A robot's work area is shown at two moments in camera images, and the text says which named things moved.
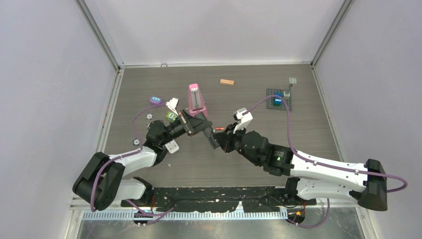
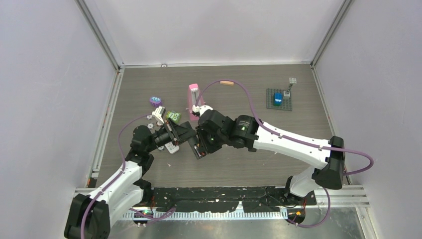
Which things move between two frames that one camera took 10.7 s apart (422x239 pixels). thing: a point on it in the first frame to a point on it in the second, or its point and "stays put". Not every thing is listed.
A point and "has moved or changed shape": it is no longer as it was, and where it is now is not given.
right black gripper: (222, 139) to (209, 149)
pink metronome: (196, 103) stays put
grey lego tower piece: (287, 93) stays put
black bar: (208, 131) has moved or changed shape
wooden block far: (227, 82) stays put
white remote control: (172, 147) stays put
